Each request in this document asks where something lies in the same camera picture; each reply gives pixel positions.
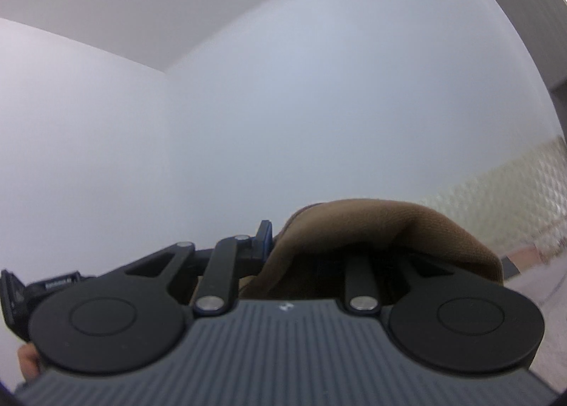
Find brown zip hoodie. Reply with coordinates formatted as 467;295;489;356
239;199;504;300

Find person's hand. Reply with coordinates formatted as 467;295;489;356
16;343;40;381

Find cream quilted headboard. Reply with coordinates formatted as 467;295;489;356
419;137;566;255

